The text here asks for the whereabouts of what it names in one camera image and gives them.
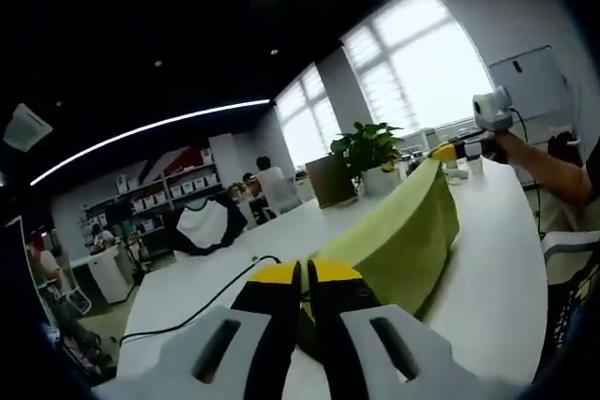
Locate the ceiling air conditioner unit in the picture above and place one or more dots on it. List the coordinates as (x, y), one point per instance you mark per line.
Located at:
(28, 127)

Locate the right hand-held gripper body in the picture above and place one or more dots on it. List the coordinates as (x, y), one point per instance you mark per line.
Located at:
(492, 107)

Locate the white office chair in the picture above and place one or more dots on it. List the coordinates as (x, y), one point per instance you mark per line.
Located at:
(572, 250)
(286, 198)

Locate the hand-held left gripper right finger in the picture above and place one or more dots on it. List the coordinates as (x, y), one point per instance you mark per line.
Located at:
(375, 353)

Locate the shelf with white boxes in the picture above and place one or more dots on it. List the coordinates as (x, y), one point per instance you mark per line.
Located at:
(187, 184)

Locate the person's black printed shirt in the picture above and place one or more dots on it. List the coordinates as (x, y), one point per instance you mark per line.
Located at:
(581, 311)

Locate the brown cardboard box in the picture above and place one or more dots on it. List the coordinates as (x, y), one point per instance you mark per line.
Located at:
(330, 182)

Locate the yellow-green grey blue garment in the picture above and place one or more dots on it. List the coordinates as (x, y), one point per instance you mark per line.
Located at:
(403, 241)

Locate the black and white raglan shirt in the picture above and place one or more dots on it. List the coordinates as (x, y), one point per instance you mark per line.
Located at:
(206, 226)

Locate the white board panel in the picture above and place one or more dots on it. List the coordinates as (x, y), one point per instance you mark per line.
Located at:
(529, 81)

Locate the large bright window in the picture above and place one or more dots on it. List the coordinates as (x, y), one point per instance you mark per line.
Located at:
(412, 53)

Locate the narrow bright window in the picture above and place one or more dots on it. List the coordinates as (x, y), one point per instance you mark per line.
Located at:
(307, 119)

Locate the long ceiling light strip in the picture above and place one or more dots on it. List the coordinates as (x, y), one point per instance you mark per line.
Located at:
(187, 114)

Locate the white cabinet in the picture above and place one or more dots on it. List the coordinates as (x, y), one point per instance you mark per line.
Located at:
(105, 273)

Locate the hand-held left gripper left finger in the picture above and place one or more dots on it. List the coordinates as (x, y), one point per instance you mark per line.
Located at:
(220, 353)

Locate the green potted plant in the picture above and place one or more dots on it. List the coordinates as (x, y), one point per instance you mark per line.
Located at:
(370, 147)

